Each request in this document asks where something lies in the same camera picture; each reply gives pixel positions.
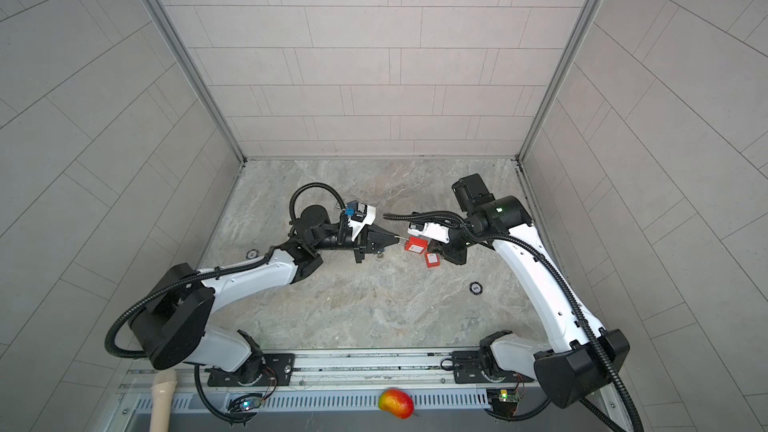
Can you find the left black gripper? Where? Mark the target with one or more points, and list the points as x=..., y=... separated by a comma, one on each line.
x=360, y=244

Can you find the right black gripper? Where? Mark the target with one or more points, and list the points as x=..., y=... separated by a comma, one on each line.
x=454, y=255

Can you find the red padlock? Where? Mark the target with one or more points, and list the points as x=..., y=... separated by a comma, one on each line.
x=416, y=245
x=432, y=260

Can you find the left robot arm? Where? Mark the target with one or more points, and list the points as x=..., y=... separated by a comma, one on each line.
x=173, y=328

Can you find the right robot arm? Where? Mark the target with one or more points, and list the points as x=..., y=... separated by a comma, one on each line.
x=579, y=356

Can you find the right circuit board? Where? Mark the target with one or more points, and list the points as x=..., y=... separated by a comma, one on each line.
x=502, y=403

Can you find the circuit board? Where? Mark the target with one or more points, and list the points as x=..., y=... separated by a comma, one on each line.
x=502, y=403
x=246, y=404

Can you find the mango fruit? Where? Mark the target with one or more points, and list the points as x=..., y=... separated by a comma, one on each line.
x=396, y=402

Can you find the left circuit board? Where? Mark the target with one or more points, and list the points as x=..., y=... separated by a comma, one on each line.
x=246, y=404

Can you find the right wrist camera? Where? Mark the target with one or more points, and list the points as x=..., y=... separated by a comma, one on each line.
x=430, y=231

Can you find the black ring marker right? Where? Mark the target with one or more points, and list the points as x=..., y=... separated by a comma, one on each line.
x=476, y=288

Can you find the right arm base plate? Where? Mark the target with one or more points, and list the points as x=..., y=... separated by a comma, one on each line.
x=476, y=367

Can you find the aluminium rail frame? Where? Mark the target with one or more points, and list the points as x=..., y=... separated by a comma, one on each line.
x=343, y=380

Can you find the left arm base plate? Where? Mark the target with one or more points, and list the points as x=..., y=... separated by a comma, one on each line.
x=272, y=369

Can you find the beige wooden handle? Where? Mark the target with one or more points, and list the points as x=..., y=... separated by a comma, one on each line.
x=162, y=391

